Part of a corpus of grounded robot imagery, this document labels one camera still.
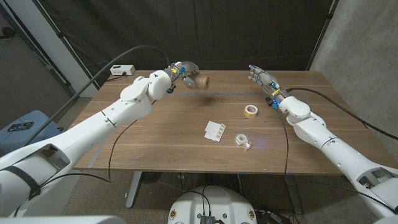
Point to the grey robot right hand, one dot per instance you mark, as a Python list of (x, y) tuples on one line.
[(269, 84)]

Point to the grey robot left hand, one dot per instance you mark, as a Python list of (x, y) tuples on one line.
[(186, 70)]

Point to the brown twine spool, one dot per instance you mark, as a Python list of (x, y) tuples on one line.
[(202, 82)]

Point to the brown twine strand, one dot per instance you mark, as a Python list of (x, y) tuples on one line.
[(236, 117)]

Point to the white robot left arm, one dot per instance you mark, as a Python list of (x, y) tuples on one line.
[(77, 137)]

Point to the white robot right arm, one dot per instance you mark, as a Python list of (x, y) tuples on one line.
[(335, 149)]

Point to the white yellow sticker roll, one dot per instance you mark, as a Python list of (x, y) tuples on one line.
[(248, 114)]

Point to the clear tape roll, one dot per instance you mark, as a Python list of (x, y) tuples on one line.
[(239, 141)]

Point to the white sticker sheet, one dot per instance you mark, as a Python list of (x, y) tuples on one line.
[(213, 130)]

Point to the black backdrop curtain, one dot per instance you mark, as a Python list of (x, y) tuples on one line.
[(186, 31)]

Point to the white power socket box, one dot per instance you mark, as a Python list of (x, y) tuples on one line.
[(122, 69)]

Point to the black backdrop stand pole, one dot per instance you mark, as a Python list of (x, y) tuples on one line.
[(59, 35), (323, 29)]

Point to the grey table leg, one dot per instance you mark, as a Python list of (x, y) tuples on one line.
[(293, 193), (134, 189)]

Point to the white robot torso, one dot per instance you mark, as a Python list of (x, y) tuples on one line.
[(224, 202)]

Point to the floor power strip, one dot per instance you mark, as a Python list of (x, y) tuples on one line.
[(270, 216)]

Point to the black torso connector box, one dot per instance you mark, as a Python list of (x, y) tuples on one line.
[(207, 219)]

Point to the black flat device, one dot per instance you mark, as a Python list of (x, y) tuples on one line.
[(20, 126)]

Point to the blue chair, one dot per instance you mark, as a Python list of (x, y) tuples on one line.
[(18, 140)]

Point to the black wall rail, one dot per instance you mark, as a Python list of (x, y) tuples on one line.
[(48, 67)]

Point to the black wall hook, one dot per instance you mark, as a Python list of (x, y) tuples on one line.
[(7, 32)]

